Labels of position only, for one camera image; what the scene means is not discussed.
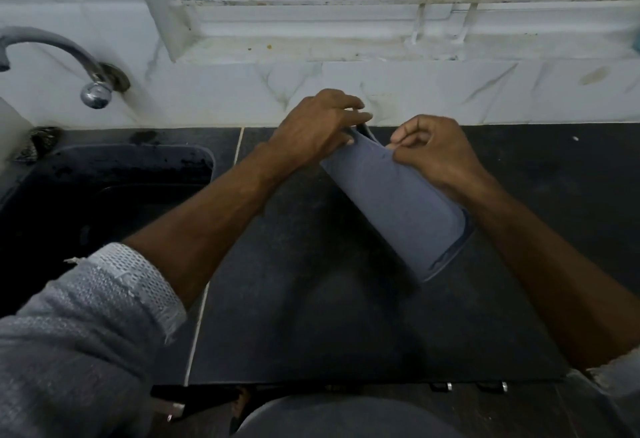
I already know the grey shirt right sleeve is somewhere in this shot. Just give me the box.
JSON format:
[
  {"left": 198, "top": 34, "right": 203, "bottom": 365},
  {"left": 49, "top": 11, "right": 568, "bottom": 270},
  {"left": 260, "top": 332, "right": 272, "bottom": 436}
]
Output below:
[{"left": 565, "top": 345, "right": 640, "bottom": 438}]

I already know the black white checked cloth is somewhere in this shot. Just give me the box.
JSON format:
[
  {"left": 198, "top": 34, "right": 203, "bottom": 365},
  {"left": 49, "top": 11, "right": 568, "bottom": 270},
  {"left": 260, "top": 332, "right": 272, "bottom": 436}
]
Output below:
[{"left": 12, "top": 126, "right": 62, "bottom": 163}]

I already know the person's right forearm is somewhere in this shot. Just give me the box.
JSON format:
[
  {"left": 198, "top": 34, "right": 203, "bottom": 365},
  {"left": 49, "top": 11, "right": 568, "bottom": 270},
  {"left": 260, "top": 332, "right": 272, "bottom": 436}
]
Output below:
[{"left": 457, "top": 177, "right": 640, "bottom": 371}]

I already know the grey shirt body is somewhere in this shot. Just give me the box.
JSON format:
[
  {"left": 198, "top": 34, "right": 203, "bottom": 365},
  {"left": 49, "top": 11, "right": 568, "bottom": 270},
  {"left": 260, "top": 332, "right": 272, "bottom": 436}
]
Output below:
[{"left": 233, "top": 395, "right": 463, "bottom": 438}]

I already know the stained marble window sill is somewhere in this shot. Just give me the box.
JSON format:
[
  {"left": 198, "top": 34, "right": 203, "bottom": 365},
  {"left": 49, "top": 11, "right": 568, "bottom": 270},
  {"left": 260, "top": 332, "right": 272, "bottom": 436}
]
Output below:
[{"left": 175, "top": 32, "right": 640, "bottom": 65}]

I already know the chrome wall faucet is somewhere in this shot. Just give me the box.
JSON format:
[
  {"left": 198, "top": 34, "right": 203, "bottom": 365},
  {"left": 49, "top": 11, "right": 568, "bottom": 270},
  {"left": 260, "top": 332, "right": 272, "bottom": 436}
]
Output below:
[{"left": 0, "top": 26, "right": 132, "bottom": 110}]

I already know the person's left hand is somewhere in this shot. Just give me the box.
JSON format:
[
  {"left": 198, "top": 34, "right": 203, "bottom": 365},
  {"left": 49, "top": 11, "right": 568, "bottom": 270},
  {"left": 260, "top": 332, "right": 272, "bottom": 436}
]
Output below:
[{"left": 265, "top": 88, "right": 373, "bottom": 173}]

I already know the person's left forearm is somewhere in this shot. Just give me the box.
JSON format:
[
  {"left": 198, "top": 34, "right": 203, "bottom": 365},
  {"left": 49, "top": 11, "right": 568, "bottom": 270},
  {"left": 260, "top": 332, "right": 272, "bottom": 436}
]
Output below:
[{"left": 122, "top": 145, "right": 296, "bottom": 309}]

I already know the white mesh left sleeve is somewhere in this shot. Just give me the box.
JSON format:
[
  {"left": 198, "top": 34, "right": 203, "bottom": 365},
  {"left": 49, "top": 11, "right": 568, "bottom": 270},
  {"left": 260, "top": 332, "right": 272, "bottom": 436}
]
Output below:
[{"left": 0, "top": 242, "right": 187, "bottom": 438}]

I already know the black kitchen sink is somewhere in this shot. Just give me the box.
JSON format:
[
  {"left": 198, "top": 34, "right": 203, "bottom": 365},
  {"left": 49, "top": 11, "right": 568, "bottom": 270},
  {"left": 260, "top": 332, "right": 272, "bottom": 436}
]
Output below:
[{"left": 0, "top": 144, "right": 216, "bottom": 319}]

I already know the grey ribbed silicone mat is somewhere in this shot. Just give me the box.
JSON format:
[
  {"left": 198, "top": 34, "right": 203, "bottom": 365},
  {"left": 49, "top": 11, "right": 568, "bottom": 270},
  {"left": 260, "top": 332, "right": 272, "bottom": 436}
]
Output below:
[{"left": 319, "top": 122, "right": 476, "bottom": 283}]

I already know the person's right hand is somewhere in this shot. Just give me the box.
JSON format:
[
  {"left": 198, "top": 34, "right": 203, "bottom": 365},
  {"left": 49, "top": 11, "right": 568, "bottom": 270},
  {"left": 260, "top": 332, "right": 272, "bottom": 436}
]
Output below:
[{"left": 385, "top": 114, "right": 493, "bottom": 206}]

